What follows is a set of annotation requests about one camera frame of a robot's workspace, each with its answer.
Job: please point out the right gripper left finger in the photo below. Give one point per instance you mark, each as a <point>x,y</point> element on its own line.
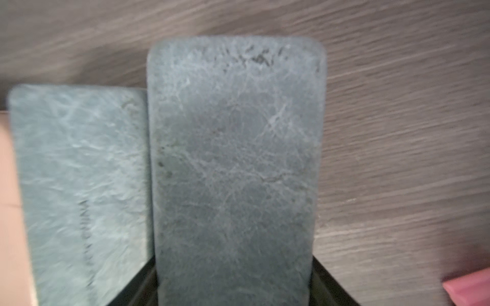
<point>142,290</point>

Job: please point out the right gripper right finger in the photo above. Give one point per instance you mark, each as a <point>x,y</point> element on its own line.
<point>325,290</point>

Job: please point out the pink case thin glasses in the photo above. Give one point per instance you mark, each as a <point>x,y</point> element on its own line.
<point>17,286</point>

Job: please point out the grey case black sunglasses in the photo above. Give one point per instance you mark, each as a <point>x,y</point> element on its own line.
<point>236,129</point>

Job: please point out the pink alarm clock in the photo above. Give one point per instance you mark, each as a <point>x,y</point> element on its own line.
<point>469,290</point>

